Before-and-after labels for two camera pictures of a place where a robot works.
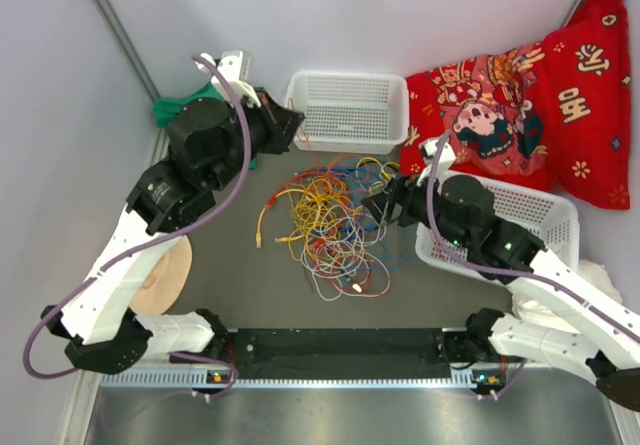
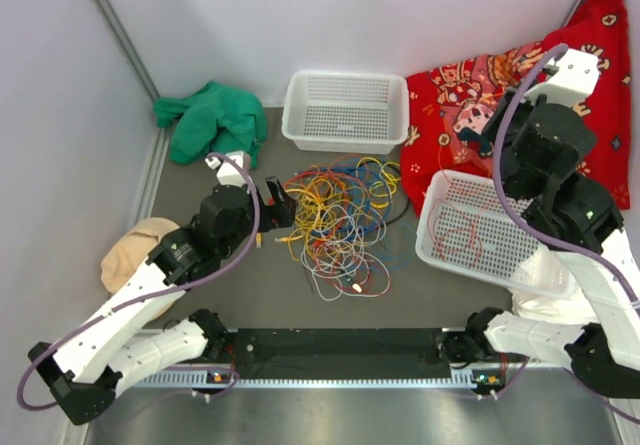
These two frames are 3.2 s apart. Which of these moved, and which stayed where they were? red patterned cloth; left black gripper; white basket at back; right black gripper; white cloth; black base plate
Moved: left black gripper; right black gripper
Stayed: white basket at back; black base plate; red patterned cloth; white cloth
